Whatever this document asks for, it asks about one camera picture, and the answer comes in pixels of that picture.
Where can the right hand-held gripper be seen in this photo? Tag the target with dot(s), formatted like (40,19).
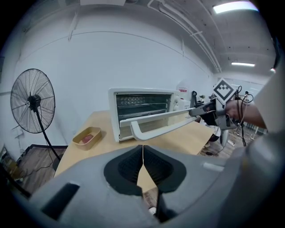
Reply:
(222,91)

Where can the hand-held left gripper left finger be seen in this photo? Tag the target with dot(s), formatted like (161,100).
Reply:
(89,178)

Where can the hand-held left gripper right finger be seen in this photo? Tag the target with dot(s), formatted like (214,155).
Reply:
(196,173)

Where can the white glass oven door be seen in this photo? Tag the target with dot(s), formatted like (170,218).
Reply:
(155,132)

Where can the white toaster oven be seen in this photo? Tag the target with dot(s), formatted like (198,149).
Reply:
(113,115)

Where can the person's right forearm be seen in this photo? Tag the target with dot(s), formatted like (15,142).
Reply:
(249,113)

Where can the white water dispenser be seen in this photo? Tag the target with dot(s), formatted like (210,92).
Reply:
(186,104)

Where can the wooden table with white legs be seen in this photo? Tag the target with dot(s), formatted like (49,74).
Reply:
(100,153)

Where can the large dispenser bottle red label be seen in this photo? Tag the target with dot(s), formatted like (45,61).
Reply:
(183,94)

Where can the tan food tray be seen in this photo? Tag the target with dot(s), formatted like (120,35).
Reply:
(89,145)

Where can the pink food piece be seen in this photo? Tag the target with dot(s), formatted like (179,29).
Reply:
(87,139)

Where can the ceiling strip light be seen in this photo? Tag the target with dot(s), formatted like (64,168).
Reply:
(242,64)
(233,7)

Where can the black standing fan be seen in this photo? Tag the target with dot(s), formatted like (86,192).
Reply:
(33,102)

